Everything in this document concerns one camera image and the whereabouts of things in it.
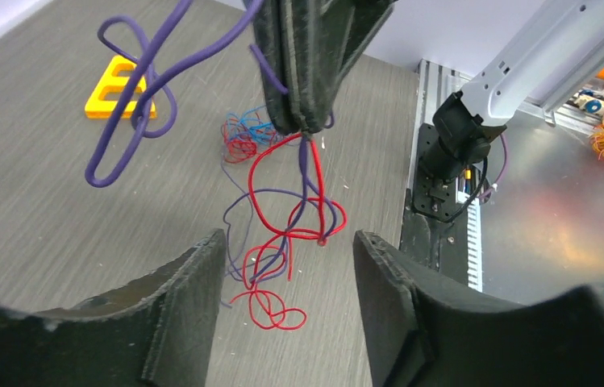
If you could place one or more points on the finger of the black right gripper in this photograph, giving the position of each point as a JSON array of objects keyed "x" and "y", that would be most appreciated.
[
  {"x": 281, "y": 32},
  {"x": 341, "y": 33}
]

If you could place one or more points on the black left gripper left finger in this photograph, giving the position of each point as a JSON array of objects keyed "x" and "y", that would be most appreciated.
[{"x": 156, "y": 330}]

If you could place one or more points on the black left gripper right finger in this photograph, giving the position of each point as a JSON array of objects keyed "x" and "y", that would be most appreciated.
[{"x": 422, "y": 328}]

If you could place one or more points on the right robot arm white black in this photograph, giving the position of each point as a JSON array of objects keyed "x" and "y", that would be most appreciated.
[{"x": 546, "y": 57}]

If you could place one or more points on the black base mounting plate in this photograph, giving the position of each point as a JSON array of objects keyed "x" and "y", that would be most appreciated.
[{"x": 426, "y": 236}]

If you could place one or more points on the yellow triangular plastic piece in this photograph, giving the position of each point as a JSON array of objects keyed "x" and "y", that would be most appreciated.
[{"x": 105, "y": 95}]

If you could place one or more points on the perforated metal rail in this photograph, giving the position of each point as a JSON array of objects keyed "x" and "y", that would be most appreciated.
[{"x": 474, "y": 246}]

